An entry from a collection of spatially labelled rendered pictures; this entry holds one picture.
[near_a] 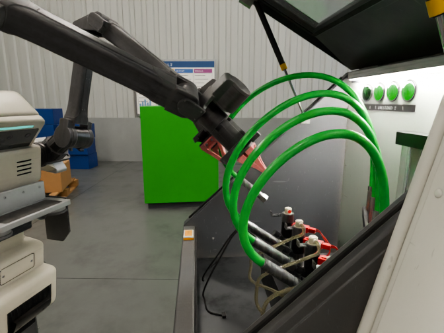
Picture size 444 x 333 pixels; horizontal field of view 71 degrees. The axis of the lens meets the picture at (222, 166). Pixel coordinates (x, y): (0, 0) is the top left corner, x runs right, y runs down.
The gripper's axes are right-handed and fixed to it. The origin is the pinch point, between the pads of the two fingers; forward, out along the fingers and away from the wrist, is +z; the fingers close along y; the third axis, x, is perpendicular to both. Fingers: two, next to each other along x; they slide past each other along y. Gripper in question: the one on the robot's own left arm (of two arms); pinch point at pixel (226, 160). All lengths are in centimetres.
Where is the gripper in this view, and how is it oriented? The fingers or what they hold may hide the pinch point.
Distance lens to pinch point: 82.9
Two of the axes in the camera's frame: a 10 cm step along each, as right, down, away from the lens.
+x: -6.6, 6.0, 4.5
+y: 5.9, 0.4, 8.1
